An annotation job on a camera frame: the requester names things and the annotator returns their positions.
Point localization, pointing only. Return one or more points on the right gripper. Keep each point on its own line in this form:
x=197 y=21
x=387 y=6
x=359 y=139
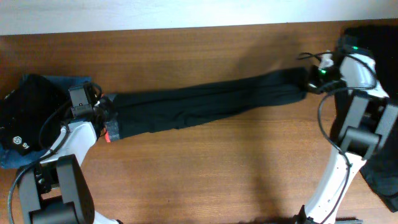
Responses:
x=312 y=84

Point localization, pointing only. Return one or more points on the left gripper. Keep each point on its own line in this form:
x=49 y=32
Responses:
x=106 y=105

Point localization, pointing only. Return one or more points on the black leggings red grey waistband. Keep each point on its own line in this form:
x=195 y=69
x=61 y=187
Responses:
x=156 y=111

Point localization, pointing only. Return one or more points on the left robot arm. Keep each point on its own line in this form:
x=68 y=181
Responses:
x=53 y=188

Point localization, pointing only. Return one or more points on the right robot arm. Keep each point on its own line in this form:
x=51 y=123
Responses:
x=365 y=118

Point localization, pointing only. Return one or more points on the black garment pile right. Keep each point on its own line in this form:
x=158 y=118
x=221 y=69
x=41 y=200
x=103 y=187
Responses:
x=380 y=172

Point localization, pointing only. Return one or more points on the folded black shirt with logo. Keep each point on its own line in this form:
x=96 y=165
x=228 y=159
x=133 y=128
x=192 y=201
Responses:
x=25 y=110

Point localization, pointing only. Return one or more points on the folded blue jeans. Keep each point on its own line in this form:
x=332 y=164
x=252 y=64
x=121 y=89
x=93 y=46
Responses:
x=48 y=132

